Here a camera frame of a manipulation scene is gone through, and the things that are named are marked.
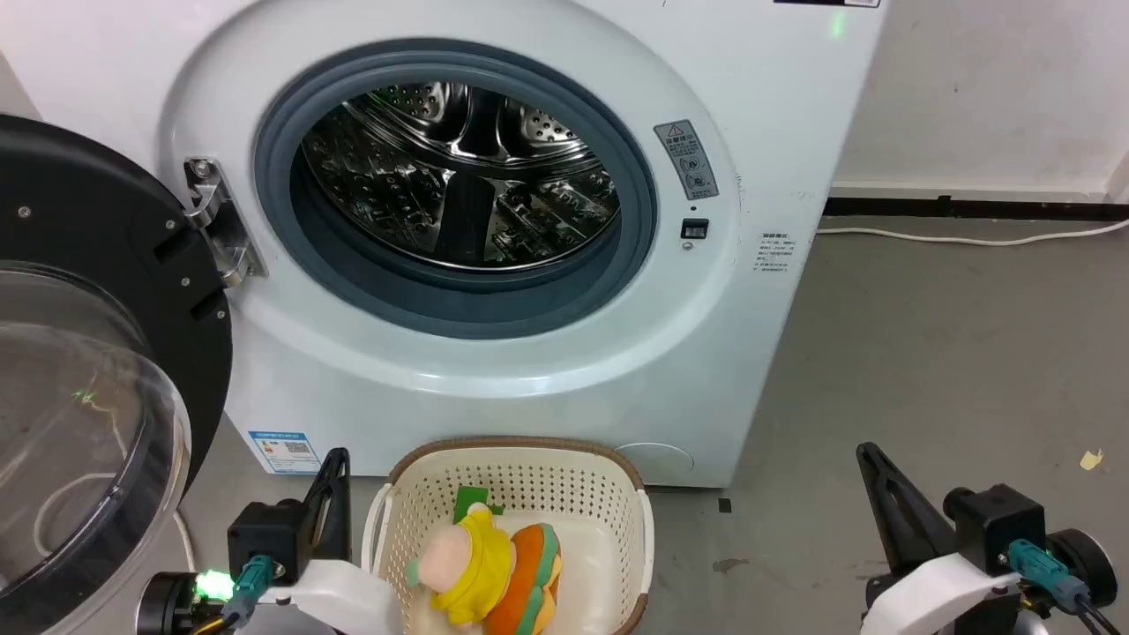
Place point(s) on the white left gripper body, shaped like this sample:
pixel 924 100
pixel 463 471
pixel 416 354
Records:
pixel 340 595

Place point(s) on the grey warning sticker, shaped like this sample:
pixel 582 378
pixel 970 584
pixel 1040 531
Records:
pixel 686 160

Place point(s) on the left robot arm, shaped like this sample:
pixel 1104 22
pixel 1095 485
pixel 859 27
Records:
pixel 168 608

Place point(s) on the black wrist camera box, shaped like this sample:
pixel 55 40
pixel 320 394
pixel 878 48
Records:
pixel 997 525
pixel 265 529

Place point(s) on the black door latch slot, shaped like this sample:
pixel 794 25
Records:
pixel 695 229

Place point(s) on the metal door hinge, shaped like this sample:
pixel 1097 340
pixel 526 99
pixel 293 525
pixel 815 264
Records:
pixel 220 229

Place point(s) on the round white filter cover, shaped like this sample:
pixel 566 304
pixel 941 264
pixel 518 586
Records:
pixel 657 465

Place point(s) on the black baseboard strip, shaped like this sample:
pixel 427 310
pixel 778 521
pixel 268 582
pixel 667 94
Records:
pixel 970 209

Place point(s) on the green plastic piece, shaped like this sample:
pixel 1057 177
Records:
pixel 470 501

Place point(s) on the grey rubber door gasket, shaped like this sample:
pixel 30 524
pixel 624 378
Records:
pixel 459 304

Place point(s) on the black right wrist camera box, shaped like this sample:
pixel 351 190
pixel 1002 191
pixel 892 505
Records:
pixel 997 525

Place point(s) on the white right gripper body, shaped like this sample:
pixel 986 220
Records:
pixel 935 595

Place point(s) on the steel washing machine drum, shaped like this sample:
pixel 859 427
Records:
pixel 459 176

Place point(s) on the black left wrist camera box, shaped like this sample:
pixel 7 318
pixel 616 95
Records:
pixel 265 529

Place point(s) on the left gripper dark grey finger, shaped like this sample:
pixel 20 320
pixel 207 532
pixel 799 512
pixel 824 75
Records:
pixel 341 511
pixel 314 520

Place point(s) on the cream perforated laundry basket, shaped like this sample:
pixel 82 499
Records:
pixel 547 481

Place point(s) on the yellow paper scrap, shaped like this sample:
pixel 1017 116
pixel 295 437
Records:
pixel 1092 459

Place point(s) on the small printed text label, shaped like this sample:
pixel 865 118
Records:
pixel 773 253

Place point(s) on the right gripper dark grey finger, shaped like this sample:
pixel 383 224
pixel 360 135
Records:
pixel 900 511

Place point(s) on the orange green burger plush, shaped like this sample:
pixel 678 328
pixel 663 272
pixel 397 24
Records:
pixel 529 573

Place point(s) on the pink pig plush yellow hoodie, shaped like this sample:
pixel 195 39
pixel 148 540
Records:
pixel 481 564

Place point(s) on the black washer door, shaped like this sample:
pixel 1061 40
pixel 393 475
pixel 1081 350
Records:
pixel 88 203

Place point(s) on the white front-load washing machine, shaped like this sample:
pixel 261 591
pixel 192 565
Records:
pixel 750 176

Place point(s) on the blue energy label sticker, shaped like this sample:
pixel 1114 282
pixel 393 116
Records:
pixel 285 452

